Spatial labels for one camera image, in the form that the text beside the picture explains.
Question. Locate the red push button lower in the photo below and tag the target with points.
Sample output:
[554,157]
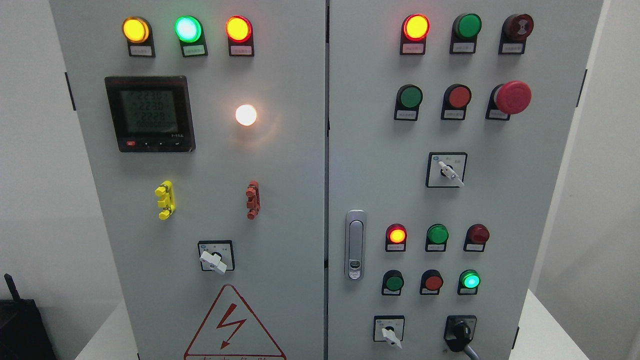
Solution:
[431,283]

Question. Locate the white lit indicator lamp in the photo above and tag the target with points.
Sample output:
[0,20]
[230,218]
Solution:
[246,114]

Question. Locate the red terminal connector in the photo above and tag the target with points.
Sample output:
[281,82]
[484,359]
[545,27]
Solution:
[253,202]

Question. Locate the green push button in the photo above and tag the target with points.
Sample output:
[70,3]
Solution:
[392,283]
[408,99]

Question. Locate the white selector switch bottom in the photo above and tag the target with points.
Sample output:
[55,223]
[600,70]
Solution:
[389,329]

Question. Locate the white selector switch left door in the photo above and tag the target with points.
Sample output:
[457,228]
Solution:
[216,256]

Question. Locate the red indicator light lower right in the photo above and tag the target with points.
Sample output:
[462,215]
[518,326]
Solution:
[476,238]

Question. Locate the white selector switch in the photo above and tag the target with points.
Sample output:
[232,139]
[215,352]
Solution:
[446,170]
[389,329]

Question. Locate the red indicator light left door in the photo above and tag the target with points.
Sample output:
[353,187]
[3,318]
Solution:
[239,31]

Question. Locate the green push button lower left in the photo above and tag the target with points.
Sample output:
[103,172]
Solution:
[392,283]

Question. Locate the red push button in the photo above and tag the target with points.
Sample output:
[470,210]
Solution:
[455,100]
[431,283]

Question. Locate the grey electrical cabinet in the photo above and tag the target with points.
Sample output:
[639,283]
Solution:
[324,79]

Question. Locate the red emergency stop button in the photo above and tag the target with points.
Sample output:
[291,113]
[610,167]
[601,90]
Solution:
[508,99]

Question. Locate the black box with antenna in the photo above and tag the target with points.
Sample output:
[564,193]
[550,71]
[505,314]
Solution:
[22,332]

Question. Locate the green button lower right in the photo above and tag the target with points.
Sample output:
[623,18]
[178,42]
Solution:
[468,283]

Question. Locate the white selector switch upper right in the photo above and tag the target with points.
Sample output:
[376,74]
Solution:
[446,170]

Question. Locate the green lit indicator light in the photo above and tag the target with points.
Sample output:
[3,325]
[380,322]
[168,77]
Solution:
[190,34]

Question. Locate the green push button upper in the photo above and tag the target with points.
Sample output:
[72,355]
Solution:
[408,99]

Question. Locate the red indicator light top right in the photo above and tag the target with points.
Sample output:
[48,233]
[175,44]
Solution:
[415,28]

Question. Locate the red push button upper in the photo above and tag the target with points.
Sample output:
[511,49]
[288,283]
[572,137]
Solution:
[455,100]

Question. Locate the yellow indicator light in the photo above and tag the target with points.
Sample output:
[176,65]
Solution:
[139,37]

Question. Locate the red high voltage warning sticker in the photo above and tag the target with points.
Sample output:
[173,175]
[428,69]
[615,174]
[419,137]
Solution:
[232,331]

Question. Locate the silver door lock handle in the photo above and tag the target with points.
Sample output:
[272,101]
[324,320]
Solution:
[355,230]

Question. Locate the dark red buzzer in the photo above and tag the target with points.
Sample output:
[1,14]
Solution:
[515,31]

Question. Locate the yellow terminal connector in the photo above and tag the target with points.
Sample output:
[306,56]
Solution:
[166,200]

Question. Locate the black knob selector switch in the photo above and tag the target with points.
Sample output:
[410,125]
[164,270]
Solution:
[459,331]

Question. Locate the black digital power meter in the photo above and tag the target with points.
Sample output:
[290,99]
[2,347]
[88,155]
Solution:
[151,114]

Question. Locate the green indicator light top right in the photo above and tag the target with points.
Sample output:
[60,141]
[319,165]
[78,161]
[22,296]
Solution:
[464,34]

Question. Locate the green indicator light lower middle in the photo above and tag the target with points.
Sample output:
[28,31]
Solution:
[437,236]

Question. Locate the red indicator light lower left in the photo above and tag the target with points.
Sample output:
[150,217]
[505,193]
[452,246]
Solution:
[395,238]

